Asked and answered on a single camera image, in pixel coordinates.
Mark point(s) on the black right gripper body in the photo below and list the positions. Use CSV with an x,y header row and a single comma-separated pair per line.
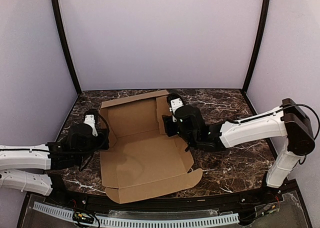
x,y
169,125

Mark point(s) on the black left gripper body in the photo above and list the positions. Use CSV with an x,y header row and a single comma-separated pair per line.
x,y
104,141

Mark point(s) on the brown cardboard box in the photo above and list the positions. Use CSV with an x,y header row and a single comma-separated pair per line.
x,y
142,162

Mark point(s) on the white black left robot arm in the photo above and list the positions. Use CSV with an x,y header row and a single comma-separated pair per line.
x,y
15,161

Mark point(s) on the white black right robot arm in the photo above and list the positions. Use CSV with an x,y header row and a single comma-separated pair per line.
x,y
287,120

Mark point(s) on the small green circuit board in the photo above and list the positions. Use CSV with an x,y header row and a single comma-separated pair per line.
x,y
81,217

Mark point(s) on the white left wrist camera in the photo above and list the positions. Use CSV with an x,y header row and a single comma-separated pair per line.
x,y
90,118

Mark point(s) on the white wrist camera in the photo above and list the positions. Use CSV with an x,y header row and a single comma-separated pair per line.
x,y
174,101
90,118

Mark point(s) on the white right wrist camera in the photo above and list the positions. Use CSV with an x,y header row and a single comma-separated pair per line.
x,y
174,101

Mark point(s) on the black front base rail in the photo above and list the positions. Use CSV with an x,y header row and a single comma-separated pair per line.
x,y
248,204

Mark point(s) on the black left frame post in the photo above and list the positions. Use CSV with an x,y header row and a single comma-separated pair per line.
x,y
65,47

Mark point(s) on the black frame post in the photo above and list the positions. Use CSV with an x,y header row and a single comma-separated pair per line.
x,y
65,47
257,44

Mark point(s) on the black right frame post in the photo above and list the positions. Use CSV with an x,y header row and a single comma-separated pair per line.
x,y
257,44

